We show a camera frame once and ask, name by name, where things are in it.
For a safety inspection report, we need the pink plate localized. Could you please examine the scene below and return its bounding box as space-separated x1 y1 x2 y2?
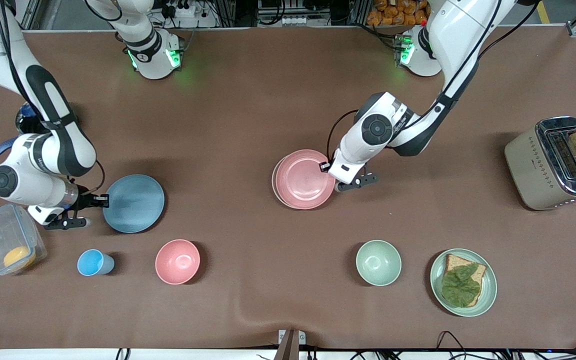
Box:
274 149 337 211

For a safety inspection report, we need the blue plate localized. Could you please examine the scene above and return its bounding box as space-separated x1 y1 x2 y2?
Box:
102 174 166 234

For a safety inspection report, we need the beige plate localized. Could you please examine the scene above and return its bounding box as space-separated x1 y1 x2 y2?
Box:
271 159 289 207

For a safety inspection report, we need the blue cup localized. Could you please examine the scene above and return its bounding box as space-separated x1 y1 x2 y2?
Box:
77 249 115 277

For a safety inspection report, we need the yellow round food piece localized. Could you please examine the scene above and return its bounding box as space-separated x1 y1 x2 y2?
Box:
3 245 37 271

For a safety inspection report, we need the pink bowl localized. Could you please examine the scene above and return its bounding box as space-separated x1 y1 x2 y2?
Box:
155 239 201 286

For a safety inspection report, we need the brown table mat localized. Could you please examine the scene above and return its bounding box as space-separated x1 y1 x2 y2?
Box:
0 27 576 351

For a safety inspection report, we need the green bowl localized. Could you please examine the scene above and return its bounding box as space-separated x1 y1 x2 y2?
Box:
355 240 403 287

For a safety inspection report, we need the brown bread slice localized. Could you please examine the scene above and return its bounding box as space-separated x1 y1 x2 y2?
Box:
443 253 487 308

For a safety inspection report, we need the orange snack bag pile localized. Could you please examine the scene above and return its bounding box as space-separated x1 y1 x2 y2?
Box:
365 0 431 27

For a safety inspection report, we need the green lettuce leaf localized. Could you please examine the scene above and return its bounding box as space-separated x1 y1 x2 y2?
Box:
441 264 482 308

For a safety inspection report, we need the beige and chrome toaster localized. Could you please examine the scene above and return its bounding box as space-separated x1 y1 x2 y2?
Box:
504 116 576 211

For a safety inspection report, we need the green plate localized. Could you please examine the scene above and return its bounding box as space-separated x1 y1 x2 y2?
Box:
429 248 498 318

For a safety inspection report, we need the white power strip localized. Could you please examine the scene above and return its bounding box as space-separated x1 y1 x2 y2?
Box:
160 0 200 19

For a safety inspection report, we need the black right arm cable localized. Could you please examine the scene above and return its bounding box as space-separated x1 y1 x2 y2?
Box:
0 0 107 198

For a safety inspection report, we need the grey metal bracket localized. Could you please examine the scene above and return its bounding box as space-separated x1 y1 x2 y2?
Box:
278 329 307 360

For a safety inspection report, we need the red and black cable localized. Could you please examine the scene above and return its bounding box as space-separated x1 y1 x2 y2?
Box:
435 330 470 360

